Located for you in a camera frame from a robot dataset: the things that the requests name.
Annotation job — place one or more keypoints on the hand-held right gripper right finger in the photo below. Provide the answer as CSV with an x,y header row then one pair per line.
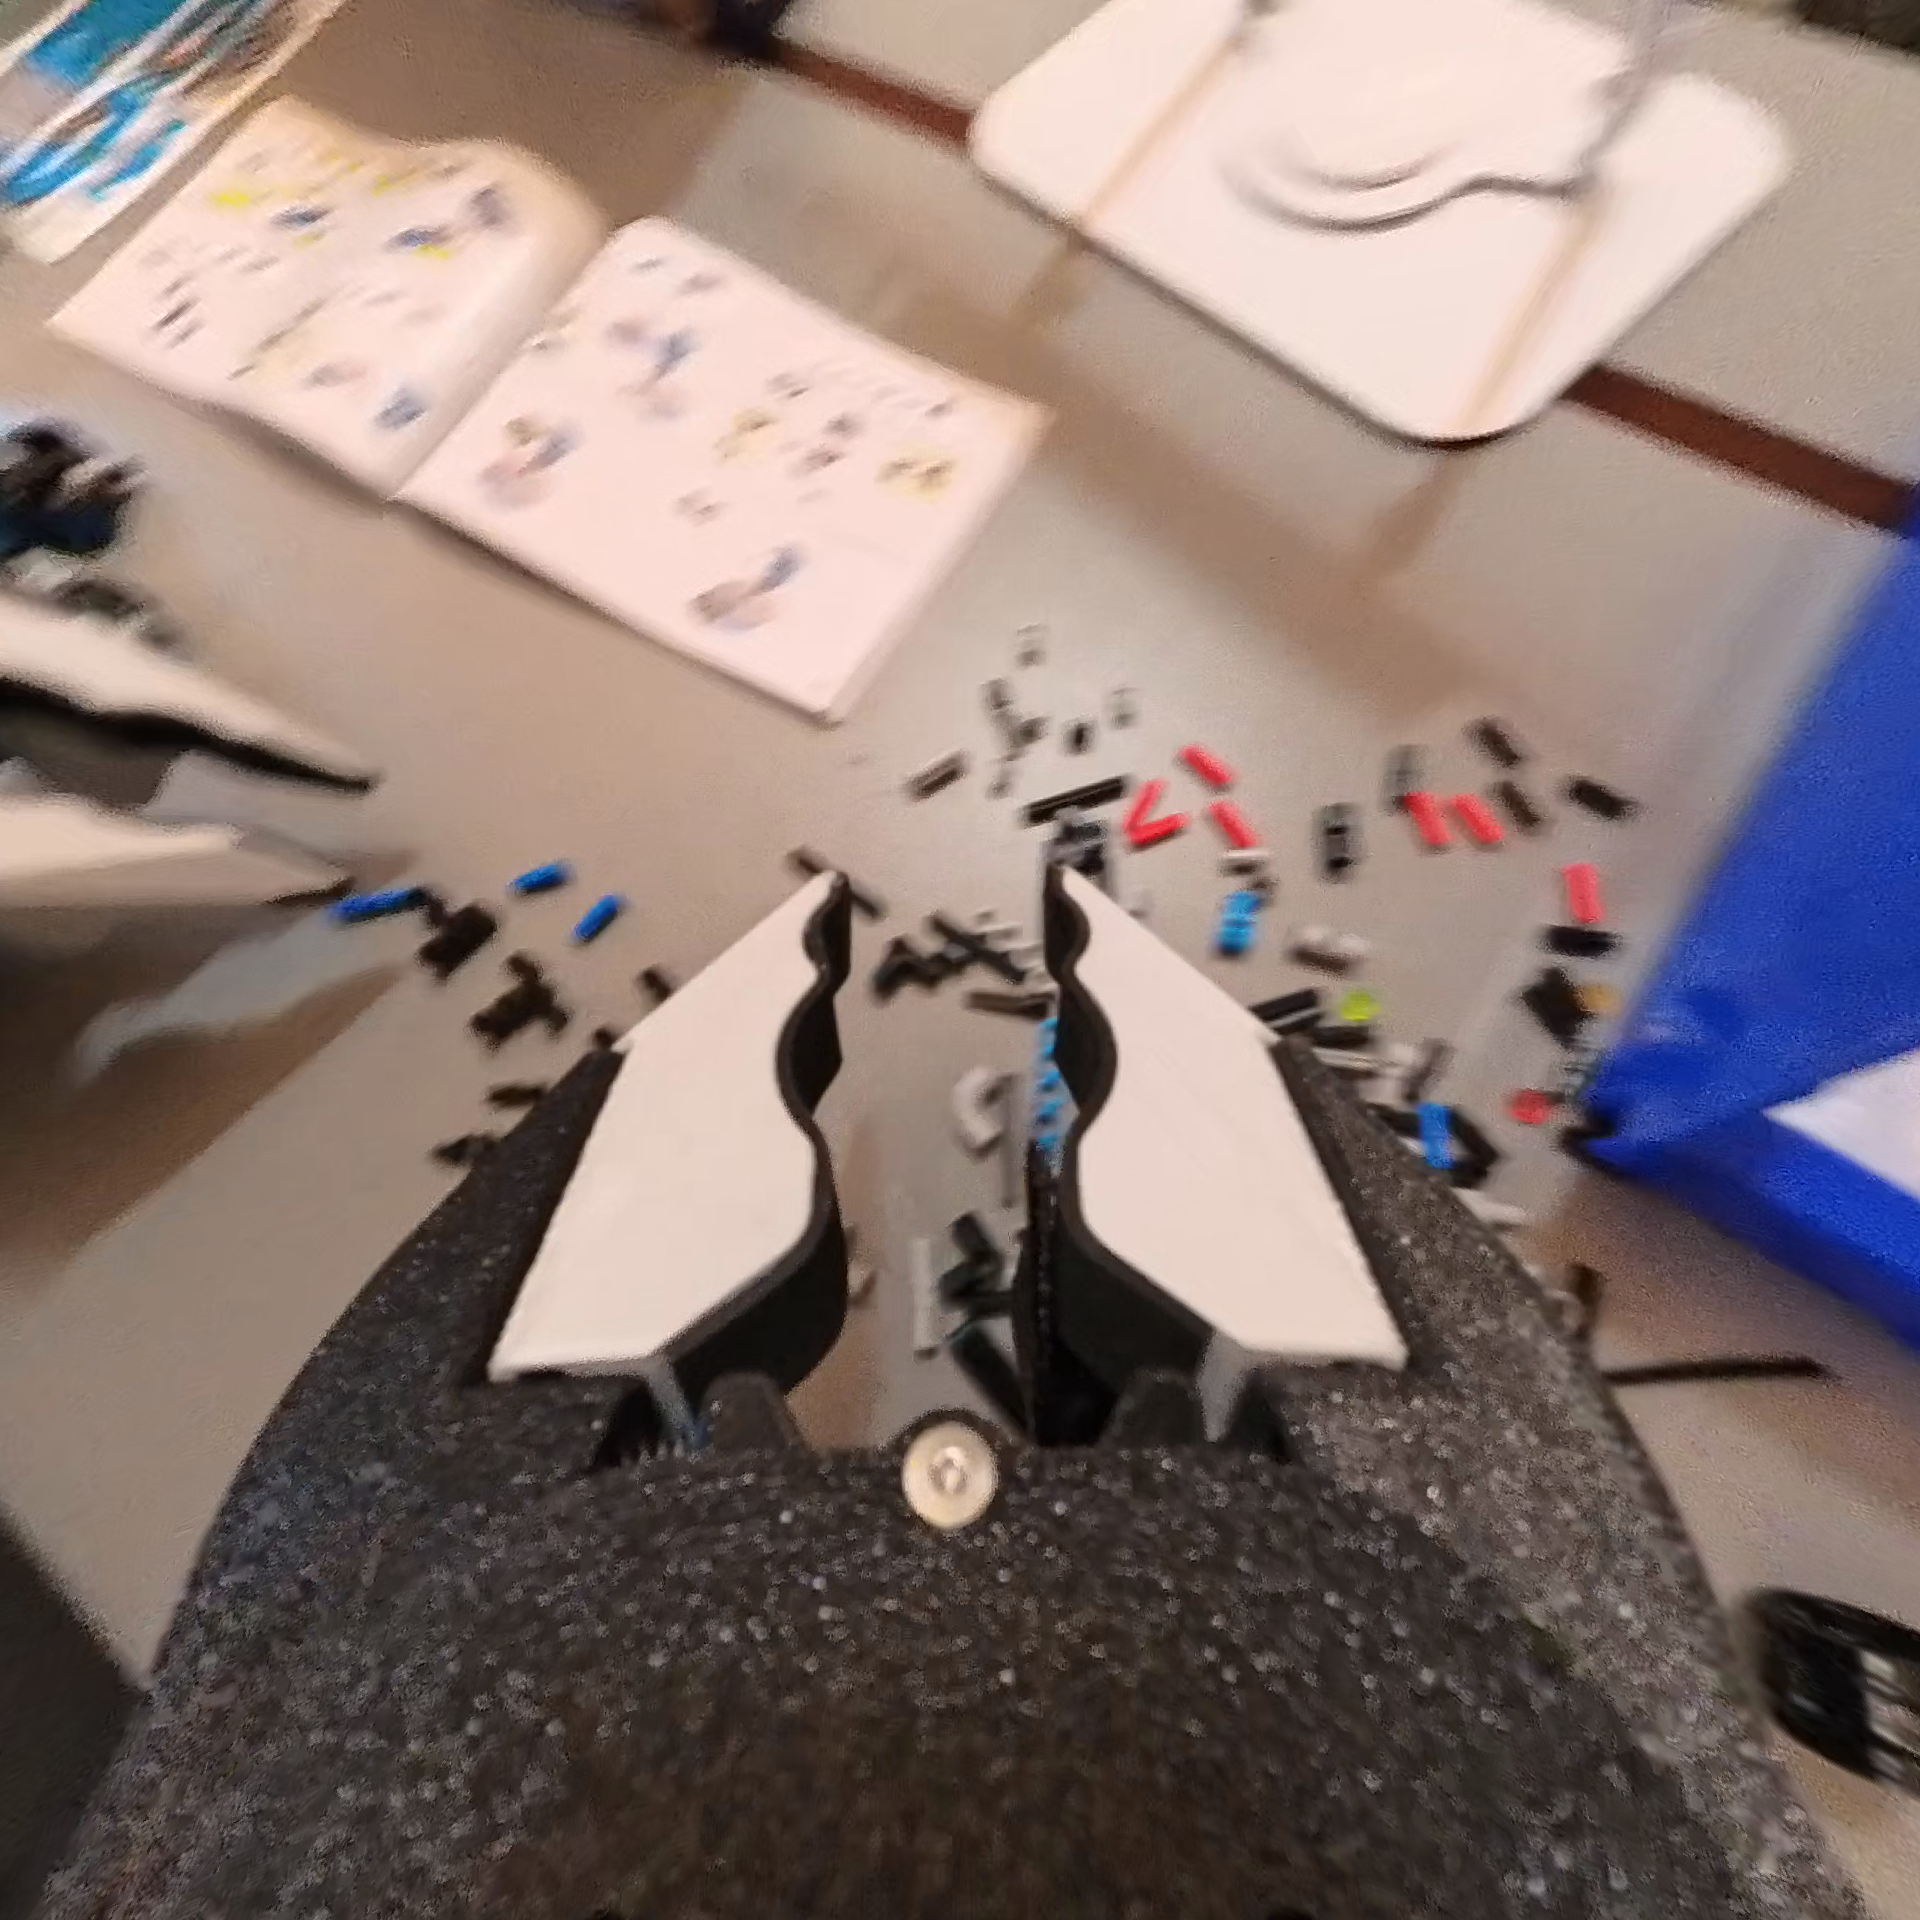
x,y
1228,1185

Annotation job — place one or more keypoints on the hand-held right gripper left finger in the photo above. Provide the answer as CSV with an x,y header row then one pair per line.
x,y
689,1185

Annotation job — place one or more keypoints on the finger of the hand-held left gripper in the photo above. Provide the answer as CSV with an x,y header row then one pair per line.
x,y
118,685
107,840

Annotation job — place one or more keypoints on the blue yellow black brick assembly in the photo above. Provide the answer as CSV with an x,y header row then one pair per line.
x,y
61,512

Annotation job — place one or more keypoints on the pile of small brick parts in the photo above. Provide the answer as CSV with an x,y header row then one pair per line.
x,y
1247,900

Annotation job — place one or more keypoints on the grey desk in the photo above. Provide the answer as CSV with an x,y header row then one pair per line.
x,y
1274,569

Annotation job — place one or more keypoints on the instruction booklet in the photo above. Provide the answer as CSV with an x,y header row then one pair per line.
x,y
599,418

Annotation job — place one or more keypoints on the blue sticker sheet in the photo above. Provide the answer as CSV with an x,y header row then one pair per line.
x,y
107,119

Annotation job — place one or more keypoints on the clear plastic bags bundle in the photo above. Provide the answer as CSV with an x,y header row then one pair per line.
x,y
1859,1124

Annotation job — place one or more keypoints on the blue plastic bin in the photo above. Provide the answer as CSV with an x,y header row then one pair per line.
x,y
1799,900

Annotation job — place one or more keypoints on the black toy wheel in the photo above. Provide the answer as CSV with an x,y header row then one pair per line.
x,y
1846,1678

